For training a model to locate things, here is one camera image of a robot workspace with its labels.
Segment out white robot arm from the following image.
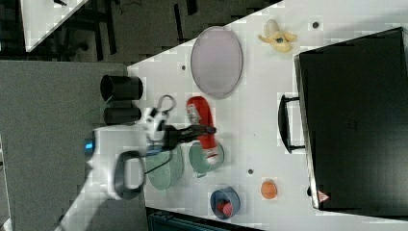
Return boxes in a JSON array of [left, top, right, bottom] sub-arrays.
[[54, 124, 217, 231]]

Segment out green strainer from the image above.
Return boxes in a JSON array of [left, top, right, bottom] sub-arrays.
[[146, 145, 184, 191]]

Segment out black cylinder holder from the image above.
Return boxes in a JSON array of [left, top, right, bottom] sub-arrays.
[[100, 75, 143, 101], [104, 108, 141, 125]]

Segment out grey round plate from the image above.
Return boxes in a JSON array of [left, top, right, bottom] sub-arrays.
[[191, 26, 243, 99]]

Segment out blue cup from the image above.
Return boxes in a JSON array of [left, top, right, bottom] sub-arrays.
[[210, 187, 241, 219]]

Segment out orange fruit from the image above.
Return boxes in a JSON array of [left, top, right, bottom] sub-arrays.
[[261, 180, 277, 199]]

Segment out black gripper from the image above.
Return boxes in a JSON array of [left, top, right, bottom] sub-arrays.
[[163, 125, 217, 150]]

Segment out toy strawberry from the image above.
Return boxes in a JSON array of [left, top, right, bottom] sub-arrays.
[[217, 200, 233, 217]]

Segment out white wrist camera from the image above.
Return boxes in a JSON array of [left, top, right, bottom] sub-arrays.
[[140, 107, 169, 133]]

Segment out peeled toy banana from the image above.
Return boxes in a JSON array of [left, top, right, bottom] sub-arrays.
[[257, 19, 297, 53]]

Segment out green cup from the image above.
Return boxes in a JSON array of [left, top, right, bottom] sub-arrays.
[[189, 141, 224, 178]]

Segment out black toaster oven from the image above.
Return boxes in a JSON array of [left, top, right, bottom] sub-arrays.
[[293, 27, 408, 220]]

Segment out red ketchup bottle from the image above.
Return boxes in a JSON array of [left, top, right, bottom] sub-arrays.
[[187, 96, 218, 165]]

